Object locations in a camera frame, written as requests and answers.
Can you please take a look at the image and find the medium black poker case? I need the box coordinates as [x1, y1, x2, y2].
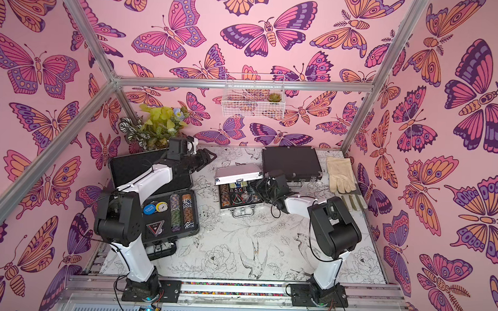
[261, 146, 323, 183]

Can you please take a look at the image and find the small succulent plant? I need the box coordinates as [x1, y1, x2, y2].
[268, 93, 282, 103]

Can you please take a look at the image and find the aluminium rail front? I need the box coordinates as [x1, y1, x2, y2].
[55, 275, 408, 311]

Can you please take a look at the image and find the large black poker case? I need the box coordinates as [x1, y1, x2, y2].
[109, 149, 200, 260]

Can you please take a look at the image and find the white wire basket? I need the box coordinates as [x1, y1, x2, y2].
[220, 72, 286, 121]

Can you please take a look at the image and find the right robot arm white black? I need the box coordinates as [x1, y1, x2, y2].
[250, 172, 362, 291]

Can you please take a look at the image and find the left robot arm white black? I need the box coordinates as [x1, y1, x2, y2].
[94, 136, 217, 283]

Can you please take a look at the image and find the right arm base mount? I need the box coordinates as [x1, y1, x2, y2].
[286, 283, 349, 308]

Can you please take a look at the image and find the striped leaf artificial plant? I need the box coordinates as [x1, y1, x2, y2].
[118, 117, 149, 153]

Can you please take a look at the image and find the yellow green artificial plant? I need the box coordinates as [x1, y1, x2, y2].
[139, 104, 189, 150]

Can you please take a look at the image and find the cream work glove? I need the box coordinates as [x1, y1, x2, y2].
[326, 157, 367, 211]

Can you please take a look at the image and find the small silver poker case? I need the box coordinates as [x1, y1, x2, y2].
[214, 163, 263, 219]

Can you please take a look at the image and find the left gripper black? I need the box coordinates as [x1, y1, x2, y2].
[181, 148, 219, 174]

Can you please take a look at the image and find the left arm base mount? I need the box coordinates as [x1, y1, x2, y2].
[121, 279, 182, 303]

